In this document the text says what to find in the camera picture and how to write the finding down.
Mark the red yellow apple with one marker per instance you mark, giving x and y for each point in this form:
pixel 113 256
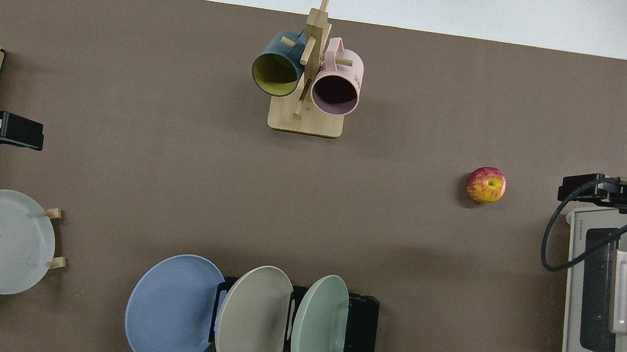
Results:
pixel 485 185

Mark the blue plate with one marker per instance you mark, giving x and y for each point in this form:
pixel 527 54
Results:
pixel 171 310

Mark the wooden plate stand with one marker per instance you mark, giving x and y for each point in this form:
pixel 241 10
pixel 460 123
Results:
pixel 55 213

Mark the grey plate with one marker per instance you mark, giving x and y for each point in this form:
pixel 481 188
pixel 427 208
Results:
pixel 2 241

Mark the black dish rack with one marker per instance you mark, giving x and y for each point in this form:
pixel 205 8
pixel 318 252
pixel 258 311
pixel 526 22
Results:
pixel 363 328

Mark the pale green plate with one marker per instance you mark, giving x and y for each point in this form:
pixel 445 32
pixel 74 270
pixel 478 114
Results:
pixel 320 331

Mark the beige plate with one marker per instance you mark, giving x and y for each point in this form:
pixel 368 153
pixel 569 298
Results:
pixel 252 322

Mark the brown table cloth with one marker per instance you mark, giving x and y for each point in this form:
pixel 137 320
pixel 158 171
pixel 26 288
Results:
pixel 171 151

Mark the dark blue cup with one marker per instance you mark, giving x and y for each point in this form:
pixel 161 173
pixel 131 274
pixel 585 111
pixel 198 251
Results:
pixel 275 74

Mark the pink cup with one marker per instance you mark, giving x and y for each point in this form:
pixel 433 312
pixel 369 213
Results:
pixel 334 91

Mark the wooden cup stand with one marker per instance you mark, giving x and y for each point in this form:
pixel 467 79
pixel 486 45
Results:
pixel 305 120

